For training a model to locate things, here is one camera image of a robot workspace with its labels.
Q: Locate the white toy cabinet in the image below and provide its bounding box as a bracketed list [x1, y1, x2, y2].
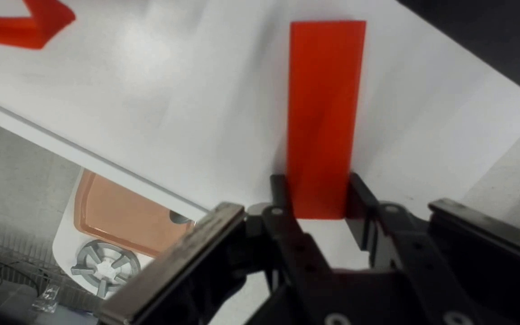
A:
[0, 0, 520, 268]

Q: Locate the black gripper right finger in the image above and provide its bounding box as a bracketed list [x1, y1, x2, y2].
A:
[347, 169, 390, 241]

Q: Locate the grey toy stove burner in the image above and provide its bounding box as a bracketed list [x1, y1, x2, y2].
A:
[69, 238, 143, 299]

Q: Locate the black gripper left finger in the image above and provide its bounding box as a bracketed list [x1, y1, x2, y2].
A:
[269, 171, 304, 240]

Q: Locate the red checkered pot holder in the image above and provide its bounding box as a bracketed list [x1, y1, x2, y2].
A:
[0, 0, 78, 50]

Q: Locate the pink plastic tray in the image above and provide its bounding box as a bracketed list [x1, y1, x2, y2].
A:
[71, 169, 197, 259]

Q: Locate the orange rectangular block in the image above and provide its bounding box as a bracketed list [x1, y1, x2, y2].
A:
[286, 17, 369, 220]

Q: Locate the white toy kitchen counter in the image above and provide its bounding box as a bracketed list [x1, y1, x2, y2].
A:
[49, 167, 213, 325]

